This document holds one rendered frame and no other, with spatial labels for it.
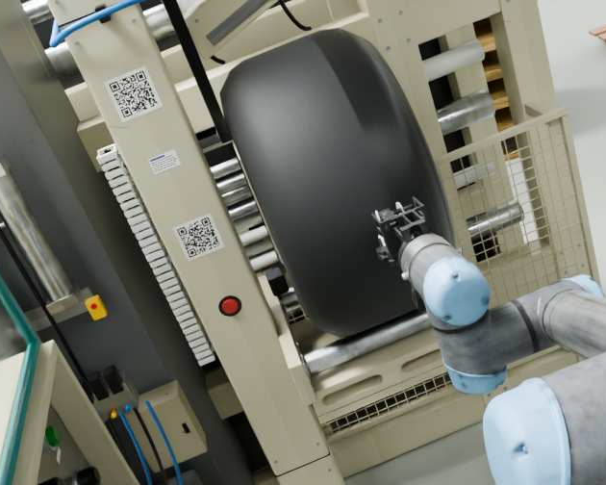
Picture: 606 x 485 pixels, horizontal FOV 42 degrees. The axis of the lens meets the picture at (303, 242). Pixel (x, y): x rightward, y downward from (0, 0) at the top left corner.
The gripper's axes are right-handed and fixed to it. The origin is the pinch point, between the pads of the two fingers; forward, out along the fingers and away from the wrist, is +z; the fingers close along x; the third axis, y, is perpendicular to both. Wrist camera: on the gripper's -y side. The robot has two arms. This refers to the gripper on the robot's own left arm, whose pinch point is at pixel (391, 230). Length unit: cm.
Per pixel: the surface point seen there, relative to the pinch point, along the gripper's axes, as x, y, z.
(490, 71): -113, -43, 256
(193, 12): 16, 41, 57
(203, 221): 29.3, 7.4, 20.9
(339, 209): 6.8, 6.3, 1.5
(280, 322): 23.8, -21.5, 29.5
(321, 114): 3.4, 20.6, 8.1
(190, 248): 33.5, 3.4, 21.3
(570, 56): -206, -81, 367
